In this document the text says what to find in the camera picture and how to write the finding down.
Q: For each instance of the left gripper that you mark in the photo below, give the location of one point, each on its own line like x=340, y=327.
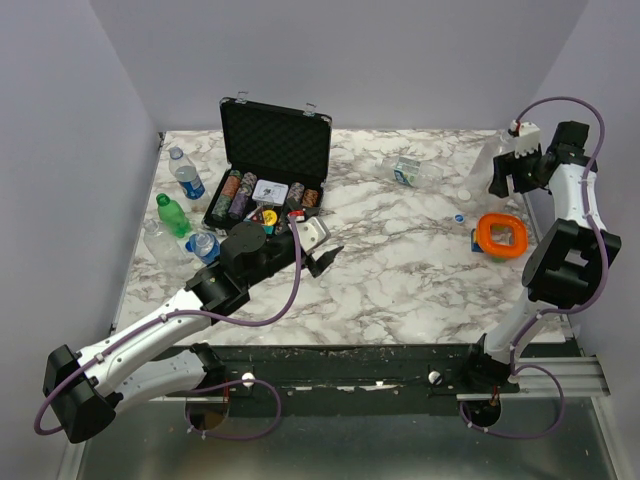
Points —
x=316, y=267

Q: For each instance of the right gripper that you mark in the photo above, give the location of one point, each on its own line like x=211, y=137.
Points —
x=507, y=167

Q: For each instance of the square clear juice bottle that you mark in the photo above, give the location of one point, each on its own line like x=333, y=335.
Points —
x=481, y=174

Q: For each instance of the clear Pocari Sweat bottle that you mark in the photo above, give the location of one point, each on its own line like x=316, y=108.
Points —
x=515, y=204

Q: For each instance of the clear bottle green-blue label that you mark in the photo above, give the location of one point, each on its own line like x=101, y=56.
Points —
x=408, y=171

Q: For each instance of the blue label water bottle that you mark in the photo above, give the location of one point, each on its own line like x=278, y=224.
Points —
x=186, y=174

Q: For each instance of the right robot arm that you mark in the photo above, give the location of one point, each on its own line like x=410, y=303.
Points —
x=564, y=272

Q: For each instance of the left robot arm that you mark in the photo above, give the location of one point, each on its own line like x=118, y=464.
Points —
x=85, y=389

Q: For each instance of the blue crushed bottle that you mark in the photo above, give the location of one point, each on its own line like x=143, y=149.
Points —
x=205, y=246

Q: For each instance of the green soda bottle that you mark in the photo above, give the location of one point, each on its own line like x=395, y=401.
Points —
x=172, y=216

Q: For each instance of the crushed clear bottle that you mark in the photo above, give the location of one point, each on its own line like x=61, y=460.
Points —
x=163, y=246

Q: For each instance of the yellow dealer chip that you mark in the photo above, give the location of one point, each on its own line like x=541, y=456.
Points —
x=269, y=217

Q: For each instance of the black poker chip case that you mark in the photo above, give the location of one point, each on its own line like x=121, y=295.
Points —
x=276, y=144

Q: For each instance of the orange ring toy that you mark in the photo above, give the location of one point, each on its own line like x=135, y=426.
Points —
x=511, y=223

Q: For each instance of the black front rail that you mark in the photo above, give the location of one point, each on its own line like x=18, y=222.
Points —
x=362, y=380

